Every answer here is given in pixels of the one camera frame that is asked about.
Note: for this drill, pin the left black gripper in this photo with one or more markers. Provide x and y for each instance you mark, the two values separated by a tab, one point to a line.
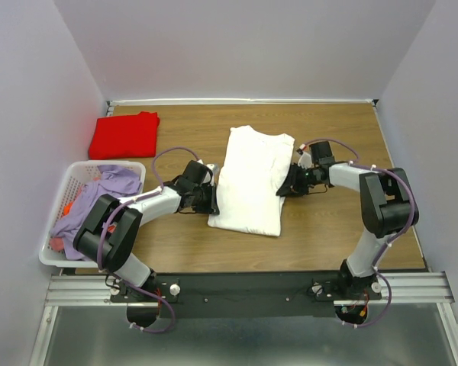
212	206

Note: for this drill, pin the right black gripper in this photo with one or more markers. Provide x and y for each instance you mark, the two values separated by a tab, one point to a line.
292	187

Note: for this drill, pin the white t-shirt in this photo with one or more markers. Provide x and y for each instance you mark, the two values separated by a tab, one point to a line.
255	167

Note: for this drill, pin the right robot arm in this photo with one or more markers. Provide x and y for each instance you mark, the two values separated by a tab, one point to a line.
388	207

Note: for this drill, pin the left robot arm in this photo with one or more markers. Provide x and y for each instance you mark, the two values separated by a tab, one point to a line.
109	231

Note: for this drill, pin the lavender t-shirt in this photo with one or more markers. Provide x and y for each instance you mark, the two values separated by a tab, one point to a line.
115	180

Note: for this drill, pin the folded red t-shirt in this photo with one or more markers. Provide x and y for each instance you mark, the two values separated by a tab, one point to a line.
125	136

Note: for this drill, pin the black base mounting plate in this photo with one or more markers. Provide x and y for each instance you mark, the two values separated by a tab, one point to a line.
258	294

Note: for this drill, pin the white plastic laundry basket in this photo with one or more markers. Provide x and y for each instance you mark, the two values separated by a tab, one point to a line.
78	174

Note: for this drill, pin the orange pink garment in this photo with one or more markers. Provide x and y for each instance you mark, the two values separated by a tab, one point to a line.
63	233

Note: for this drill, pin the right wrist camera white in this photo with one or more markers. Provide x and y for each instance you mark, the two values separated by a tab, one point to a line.
305	159

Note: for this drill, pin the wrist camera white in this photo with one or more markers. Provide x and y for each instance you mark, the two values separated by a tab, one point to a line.
211	170
305	159

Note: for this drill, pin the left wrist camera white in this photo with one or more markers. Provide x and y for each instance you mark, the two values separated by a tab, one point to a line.
211	170

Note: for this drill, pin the aluminium rail frame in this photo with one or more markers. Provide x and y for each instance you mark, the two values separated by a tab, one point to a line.
85	323

